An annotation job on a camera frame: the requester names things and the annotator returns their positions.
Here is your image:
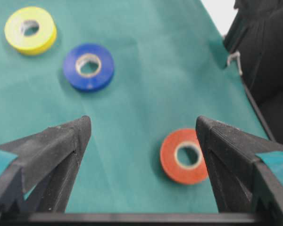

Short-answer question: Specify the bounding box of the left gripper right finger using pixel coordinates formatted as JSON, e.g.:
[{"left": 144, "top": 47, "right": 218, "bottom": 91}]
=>
[{"left": 196, "top": 116, "right": 283, "bottom": 216}]

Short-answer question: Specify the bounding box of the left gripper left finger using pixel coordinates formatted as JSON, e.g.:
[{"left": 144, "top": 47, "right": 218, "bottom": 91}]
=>
[{"left": 0, "top": 116, "right": 92, "bottom": 212}]

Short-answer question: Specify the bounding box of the red tape roll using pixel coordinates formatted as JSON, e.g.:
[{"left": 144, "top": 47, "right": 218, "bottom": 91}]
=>
[{"left": 160, "top": 129, "right": 208, "bottom": 185}]

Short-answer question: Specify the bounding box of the blue tape roll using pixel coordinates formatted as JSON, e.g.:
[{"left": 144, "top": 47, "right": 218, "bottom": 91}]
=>
[{"left": 63, "top": 43, "right": 115, "bottom": 92}]

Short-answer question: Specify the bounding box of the yellow tape roll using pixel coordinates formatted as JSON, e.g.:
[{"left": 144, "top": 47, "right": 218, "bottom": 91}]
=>
[{"left": 4, "top": 7, "right": 57, "bottom": 56}]

